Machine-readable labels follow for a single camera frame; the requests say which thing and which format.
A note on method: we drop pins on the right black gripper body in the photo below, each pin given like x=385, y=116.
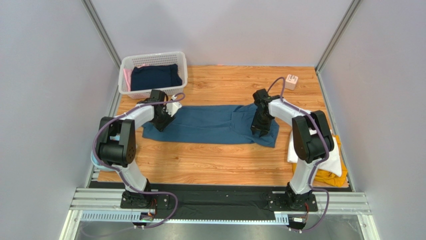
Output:
x=260, y=124

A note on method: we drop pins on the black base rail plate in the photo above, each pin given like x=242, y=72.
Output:
x=212, y=202

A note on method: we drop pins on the aluminium corner post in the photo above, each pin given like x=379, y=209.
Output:
x=345, y=21
x=98, y=24

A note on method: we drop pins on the light blue plastic object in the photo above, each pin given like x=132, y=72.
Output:
x=99, y=166

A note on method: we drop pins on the right aluminium corner post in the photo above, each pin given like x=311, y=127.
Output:
x=345, y=21

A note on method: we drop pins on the pink t shirt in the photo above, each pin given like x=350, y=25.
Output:
x=127, y=73

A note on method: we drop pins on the navy folded t shirt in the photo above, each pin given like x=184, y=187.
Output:
x=154, y=77

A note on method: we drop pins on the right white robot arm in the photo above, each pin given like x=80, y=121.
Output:
x=299, y=191

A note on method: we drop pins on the pink cube block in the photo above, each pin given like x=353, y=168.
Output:
x=291, y=82

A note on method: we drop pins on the yellow folded t shirt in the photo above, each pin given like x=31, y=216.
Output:
x=332, y=178

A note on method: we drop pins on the white folded t shirt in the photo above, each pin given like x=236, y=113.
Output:
x=309, y=139

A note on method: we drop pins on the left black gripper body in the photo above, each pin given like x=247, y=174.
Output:
x=161, y=122

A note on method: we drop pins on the teal blue t shirt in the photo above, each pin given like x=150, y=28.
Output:
x=213, y=124

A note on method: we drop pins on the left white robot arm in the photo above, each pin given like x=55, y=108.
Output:
x=114, y=146

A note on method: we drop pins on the left aluminium corner post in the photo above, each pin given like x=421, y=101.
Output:
x=98, y=24

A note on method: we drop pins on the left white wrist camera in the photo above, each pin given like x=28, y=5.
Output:
x=173, y=106

